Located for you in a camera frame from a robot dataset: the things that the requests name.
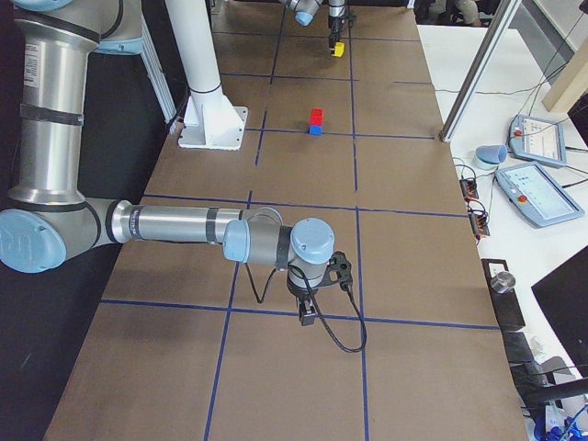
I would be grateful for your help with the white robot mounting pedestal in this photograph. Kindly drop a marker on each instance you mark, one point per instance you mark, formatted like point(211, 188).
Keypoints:
point(211, 121)

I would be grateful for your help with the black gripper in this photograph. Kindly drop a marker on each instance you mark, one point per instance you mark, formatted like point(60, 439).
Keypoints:
point(300, 290)
point(335, 18)

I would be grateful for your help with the near teach pendant tablet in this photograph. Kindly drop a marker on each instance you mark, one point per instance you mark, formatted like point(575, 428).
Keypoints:
point(536, 195)

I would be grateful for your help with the yellow wooden cube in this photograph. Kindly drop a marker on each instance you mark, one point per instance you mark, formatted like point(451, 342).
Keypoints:
point(338, 49)

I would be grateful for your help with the black box with cup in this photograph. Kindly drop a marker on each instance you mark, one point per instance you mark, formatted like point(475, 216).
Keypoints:
point(505, 304)

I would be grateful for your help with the light blue tape roll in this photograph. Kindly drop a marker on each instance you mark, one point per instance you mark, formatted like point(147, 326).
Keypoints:
point(488, 157)

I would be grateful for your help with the teach pendant tablet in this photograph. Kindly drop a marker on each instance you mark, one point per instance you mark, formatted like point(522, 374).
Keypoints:
point(536, 195)
point(535, 139)

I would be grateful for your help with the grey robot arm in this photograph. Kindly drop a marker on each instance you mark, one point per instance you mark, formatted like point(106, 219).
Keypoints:
point(305, 11)
point(79, 126)

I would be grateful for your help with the small metal cup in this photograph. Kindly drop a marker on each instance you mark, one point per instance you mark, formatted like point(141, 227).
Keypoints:
point(502, 282)

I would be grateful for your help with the aluminium frame post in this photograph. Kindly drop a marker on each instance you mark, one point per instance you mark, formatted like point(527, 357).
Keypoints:
point(500, 23)

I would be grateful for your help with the blue wooden cube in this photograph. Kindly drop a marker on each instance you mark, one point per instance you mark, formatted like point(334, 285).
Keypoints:
point(315, 130)

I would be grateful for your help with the far teach pendant tablet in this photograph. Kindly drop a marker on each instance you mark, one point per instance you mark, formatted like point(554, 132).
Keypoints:
point(535, 139)

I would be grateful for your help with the orange black connector board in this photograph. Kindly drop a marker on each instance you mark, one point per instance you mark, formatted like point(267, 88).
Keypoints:
point(469, 188)

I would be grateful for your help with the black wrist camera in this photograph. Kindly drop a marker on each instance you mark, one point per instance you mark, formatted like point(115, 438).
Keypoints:
point(339, 271)

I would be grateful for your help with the red wooden cube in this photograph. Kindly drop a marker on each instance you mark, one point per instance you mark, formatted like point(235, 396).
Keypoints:
point(316, 116)

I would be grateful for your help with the black monitor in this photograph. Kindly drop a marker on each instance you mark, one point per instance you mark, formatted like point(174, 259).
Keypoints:
point(562, 297)

